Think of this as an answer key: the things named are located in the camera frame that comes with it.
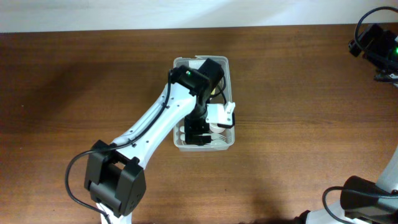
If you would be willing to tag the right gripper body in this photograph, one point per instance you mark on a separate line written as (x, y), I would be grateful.
(384, 48)

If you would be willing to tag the grey plastic spoon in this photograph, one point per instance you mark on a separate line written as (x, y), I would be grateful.
(182, 133)

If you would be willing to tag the white plastic cup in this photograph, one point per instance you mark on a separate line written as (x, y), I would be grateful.
(214, 128)

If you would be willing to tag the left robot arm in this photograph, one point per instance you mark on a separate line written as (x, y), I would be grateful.
(115, 172)

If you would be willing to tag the grey plastic fork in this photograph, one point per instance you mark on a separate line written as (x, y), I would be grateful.
(216, 136)

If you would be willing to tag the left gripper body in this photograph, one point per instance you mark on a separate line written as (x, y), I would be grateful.
(197, 121)

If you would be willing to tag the clear plastic container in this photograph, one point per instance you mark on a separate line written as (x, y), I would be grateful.
(216, 145)

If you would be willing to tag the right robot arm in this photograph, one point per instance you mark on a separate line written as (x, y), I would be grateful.
(360, 200)

